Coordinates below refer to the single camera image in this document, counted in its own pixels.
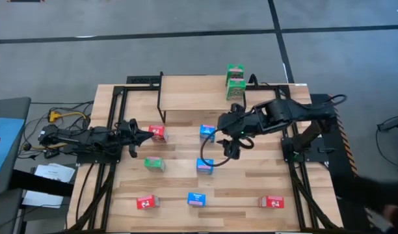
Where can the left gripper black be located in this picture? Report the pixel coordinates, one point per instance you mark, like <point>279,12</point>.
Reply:
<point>129,136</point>

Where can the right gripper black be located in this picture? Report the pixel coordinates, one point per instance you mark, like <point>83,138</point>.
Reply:
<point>239,130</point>

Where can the blue Rice Krispies cereal box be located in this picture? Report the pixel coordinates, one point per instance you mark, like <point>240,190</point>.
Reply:
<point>207,131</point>
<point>205,165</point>
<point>196,198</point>

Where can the green Apple Jacks cereal box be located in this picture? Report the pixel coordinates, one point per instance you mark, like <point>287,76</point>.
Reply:
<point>154,163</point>
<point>235,89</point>
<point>235,70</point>

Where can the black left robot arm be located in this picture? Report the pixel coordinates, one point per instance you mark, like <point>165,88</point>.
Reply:
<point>88,138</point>

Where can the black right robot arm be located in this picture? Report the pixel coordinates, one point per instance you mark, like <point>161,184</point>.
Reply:
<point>283,113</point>

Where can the red Froot Loops cereal box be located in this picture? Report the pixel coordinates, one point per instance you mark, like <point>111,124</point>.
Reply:
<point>147,203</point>
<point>157,132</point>
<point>272,202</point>

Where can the black power strip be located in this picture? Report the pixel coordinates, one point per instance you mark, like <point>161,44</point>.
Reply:
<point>142,80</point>

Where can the small black controller box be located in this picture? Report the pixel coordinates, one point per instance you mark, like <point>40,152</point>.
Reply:
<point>51,153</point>

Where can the white paper booklet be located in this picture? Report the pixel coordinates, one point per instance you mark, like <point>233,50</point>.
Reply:
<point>54,174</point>

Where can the round black object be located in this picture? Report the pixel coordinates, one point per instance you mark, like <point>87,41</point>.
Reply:
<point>26,146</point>

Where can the white paper sheet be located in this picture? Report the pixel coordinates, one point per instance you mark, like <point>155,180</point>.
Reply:
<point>43,199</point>

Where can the grey side table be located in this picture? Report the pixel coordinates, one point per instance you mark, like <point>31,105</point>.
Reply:
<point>10,107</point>

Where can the blue mat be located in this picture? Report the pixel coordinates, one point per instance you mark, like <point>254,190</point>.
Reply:
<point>5,152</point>

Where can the person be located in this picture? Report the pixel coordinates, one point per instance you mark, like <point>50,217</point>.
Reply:
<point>381,198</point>

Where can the dark grey floor device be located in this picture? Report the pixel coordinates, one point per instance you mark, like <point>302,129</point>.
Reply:
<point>394,124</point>

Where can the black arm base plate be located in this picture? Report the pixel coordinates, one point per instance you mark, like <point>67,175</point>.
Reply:
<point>316,154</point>
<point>98,159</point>

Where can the wooden shelf black metal frame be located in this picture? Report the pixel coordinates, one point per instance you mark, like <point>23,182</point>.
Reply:
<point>192,92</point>

